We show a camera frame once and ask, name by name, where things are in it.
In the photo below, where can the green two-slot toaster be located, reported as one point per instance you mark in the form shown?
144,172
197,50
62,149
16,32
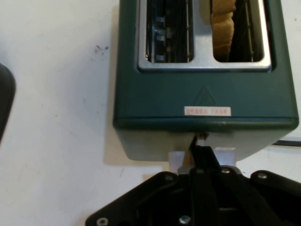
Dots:
188,94

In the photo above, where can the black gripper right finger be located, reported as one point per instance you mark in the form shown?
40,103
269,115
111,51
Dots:
247,202

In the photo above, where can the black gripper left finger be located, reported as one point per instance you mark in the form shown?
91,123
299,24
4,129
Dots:
164,200

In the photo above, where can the black coffee machine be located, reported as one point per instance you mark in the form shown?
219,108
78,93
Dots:
5,101

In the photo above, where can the brown bread slice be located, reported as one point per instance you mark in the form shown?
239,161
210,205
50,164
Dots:
222,30

